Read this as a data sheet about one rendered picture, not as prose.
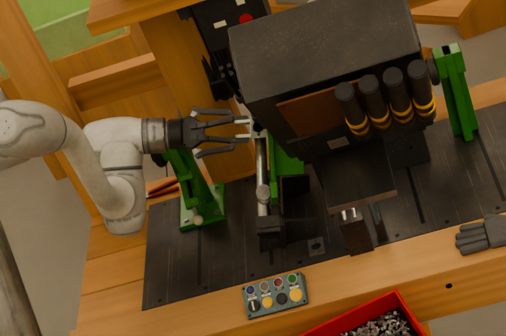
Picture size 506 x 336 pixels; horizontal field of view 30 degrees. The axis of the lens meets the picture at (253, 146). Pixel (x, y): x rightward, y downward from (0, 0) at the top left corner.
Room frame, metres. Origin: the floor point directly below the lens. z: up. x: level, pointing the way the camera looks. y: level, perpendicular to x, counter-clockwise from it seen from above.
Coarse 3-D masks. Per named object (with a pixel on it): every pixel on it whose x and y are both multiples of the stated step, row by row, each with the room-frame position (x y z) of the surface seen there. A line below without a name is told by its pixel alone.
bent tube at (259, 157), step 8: (256, 128) 1.99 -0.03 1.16; (256, 136) 1.91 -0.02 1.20; (264, 136) 1.90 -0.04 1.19; (256, 144) 1.99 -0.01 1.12; (264, 144) 1.98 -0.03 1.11; (256, 152) 1.99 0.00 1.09; (264, 152) 1.98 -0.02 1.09; (256, 160) 1.98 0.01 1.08; (264, 160) 1.97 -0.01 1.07; (256, 168) 1.97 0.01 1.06; (264, 168) 1.96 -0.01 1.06; (256, 176) 1.96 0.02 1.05; (264, 176) 1.94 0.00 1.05; (264, 184) 1.93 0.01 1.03; (264, 208) 1.88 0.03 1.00
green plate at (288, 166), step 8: (272, 136) 1.82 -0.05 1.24; (272, 144) 1.82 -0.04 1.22; (272, 152) 1.82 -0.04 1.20; (280, 152) 1.83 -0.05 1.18; (272, 160) 1.82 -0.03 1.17; (280, 160) 1.83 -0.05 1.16; (288, 160) 1.83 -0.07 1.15; (296, 160) 1.82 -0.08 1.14; (272, 168) 1.82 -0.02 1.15; (280, 168) 1.83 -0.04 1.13; (288, 168) 1.83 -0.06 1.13; (296, 168) 1.82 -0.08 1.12; (272, 176) 1.82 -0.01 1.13
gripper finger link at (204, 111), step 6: (192, 108) 2.00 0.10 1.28; (198, 108) 1.99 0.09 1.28; (204, 108) 1.99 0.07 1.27; (210, 108) 1.99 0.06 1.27; (216, 108) 1.98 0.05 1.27; (204, 114) 1.99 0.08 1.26; (210, 114) 1.99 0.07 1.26; (216, 114) 1.98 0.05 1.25; (222, 114) 1.99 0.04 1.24; (228, 114) 1.97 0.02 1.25
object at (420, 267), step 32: (352, 256) 1.70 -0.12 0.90; (384, 256) 1.65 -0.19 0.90; (416, 256) 1.61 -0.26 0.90; (448, 256) 1.57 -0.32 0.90; (480, 256) 1.53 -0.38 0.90; (320, 288) 1.64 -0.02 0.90; (352, 288) 1.60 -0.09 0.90; (384, 288) 1.56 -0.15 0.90; (416, 288) 1.55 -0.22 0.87; (448, 288) 1.53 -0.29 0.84; (480, 288) 1.52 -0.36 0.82; (128, 320) 1.80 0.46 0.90; (160, 320) 1.75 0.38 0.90; (192, 320) 1.71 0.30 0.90; (224, 320) 1.67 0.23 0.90; (256, 320) 1.62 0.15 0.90; (288, 320) 1.61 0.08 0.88; (320, 320) 1.59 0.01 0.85
